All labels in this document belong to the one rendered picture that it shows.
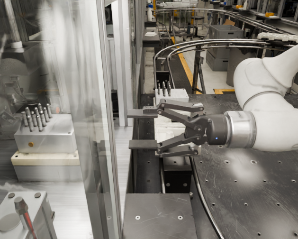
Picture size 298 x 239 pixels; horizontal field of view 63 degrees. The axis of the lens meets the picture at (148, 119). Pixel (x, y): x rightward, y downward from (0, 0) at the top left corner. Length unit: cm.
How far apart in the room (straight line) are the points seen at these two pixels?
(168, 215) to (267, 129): 28
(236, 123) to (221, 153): 52
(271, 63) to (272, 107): 13
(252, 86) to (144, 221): 42
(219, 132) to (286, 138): 15
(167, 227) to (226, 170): 55
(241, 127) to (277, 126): 8
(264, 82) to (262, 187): 44
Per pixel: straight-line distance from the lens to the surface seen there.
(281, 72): 69
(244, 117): 59
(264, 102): 64
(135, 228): 50
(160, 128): 83
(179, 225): 51
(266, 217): 89
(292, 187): 103
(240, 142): 59
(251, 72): 70
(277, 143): 61
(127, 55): 70
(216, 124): 57
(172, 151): 61
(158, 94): 96
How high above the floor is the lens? 131
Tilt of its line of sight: 29 degrees down
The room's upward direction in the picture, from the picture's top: straight up
